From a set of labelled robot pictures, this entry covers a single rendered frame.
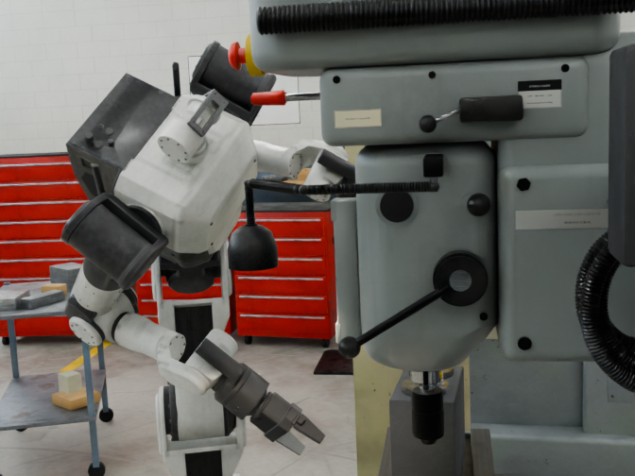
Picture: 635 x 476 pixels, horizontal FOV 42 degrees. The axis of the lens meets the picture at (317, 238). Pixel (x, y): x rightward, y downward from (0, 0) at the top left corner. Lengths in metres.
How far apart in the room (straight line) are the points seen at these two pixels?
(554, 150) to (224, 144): 0.70
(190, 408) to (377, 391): 1.30
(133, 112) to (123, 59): 9.39
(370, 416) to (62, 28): 8.89
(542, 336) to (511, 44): 0.37
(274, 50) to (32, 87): 10.48
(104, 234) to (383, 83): 0.61
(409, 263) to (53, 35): 10.44
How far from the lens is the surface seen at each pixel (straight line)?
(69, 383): 4.30
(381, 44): 1.06
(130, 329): 1.69
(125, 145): 1.57
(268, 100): 1.30
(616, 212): 0.86
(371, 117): 1.06
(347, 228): 1.18
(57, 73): 11.36
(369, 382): 3.08
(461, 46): 1.05
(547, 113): 1.07
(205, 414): 1.90
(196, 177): 1.52
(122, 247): 1.45
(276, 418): 1.60
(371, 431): 3.14
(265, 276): 5.95
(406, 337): 1.13
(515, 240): 1.07
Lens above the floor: 1.67
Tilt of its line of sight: 9 degrees down
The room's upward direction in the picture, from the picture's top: 3 degrees counter-clockwise
